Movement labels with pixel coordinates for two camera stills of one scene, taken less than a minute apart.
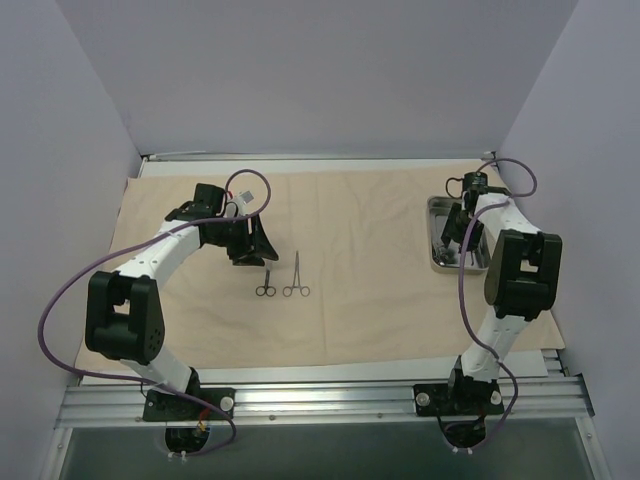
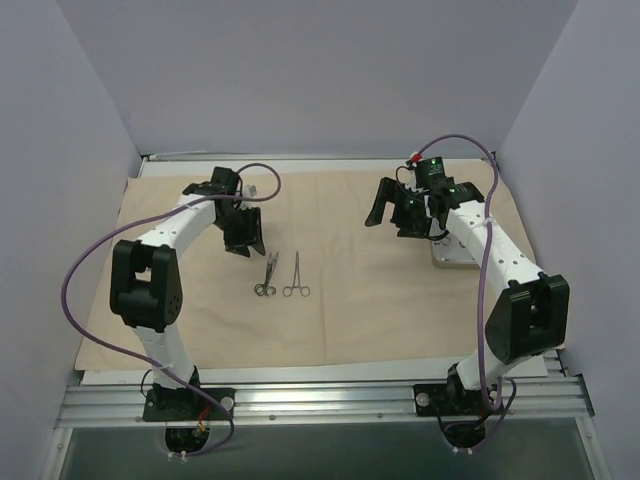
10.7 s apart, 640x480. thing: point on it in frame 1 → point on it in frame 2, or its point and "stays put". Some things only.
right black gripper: [461, 226] → [400, 210]
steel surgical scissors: [269, 290] stays put
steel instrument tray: [444, 257] stays put
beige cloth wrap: [352, 283] stays put
